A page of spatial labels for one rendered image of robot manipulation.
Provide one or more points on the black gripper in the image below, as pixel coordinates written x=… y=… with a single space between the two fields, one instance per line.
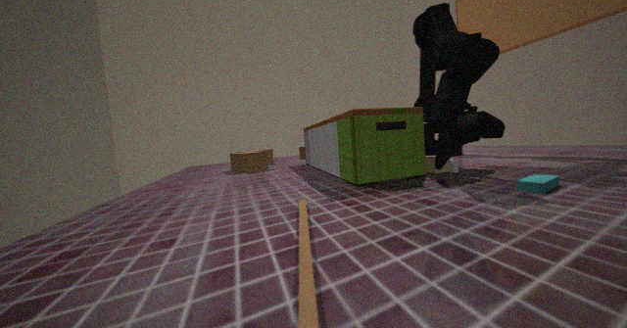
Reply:
x=454 y=127

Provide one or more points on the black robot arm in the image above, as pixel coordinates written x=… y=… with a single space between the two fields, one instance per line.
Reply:
x=465 y=57

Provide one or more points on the tan long thin bar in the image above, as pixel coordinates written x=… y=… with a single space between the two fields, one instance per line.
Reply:
x=307 y=301

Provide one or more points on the small teal block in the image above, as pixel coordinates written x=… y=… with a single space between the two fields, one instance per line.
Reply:
x=538 y=183

